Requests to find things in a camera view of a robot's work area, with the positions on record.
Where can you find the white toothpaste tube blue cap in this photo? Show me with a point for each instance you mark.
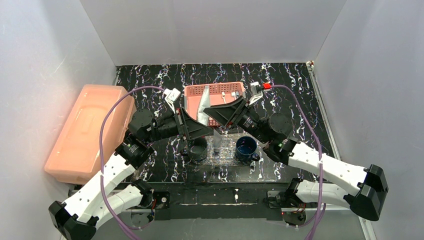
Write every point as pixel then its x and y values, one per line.
pixel 217 142

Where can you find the dark green mug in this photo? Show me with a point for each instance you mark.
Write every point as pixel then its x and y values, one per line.
pixel 196 149

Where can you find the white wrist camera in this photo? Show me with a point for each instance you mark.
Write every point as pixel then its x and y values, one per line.
pixel 171 95
pixel 257 90

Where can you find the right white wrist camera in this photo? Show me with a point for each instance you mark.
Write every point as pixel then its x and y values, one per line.
pixel 257 90

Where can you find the dark blue mug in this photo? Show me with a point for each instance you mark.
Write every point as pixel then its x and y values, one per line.
pixel 246 150

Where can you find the pink perforated plastic basket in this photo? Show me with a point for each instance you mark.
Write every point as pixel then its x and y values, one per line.
pixel 193 93

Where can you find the clear textured acrylic holder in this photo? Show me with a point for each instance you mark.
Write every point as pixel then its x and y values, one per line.
pixel 227 151

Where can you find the clear textured oval tray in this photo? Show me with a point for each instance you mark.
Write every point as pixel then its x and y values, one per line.
pixel 238 135

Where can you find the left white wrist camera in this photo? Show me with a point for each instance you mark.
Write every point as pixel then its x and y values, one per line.
pixel 171 95

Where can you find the grey toothbrush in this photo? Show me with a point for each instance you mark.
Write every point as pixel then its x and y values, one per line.
pixel 235 94

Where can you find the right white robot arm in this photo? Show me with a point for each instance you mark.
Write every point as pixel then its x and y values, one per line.
pixel 363 190

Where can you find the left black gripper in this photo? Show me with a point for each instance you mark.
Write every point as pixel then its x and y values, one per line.
pixel 180 123

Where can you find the white toothbrush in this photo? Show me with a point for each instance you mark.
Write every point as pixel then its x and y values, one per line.
pixel 223 95

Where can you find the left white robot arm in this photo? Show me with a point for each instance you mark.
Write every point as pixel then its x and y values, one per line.
pixel 82 214

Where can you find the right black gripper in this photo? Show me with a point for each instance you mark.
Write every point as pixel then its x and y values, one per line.
pixel 236 113

